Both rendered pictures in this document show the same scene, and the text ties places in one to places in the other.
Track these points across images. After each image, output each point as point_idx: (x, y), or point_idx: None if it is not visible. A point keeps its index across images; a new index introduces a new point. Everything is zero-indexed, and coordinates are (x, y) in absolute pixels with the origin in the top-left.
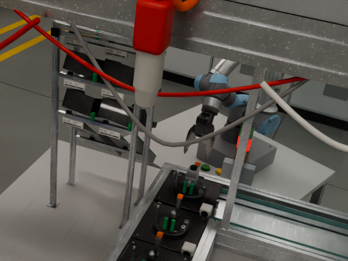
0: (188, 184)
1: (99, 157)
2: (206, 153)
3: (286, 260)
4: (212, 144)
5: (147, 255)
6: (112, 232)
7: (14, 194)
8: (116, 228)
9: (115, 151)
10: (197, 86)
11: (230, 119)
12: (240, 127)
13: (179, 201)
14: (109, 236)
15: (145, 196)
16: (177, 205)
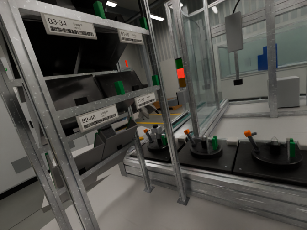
0: (165, 135)
1: (55, 226)
2: (156, 109)
3: (212, 128)
4: (152, 103)
5: (273, 145)
6: (193, 211)
7: None
8: (185, 207)
9: (97, 174)
10: None
11: (103, 127)
12: (110, 127)
13: (189, 134)
14: (202, 214)
15: (161, 167)
16: (191, 138)
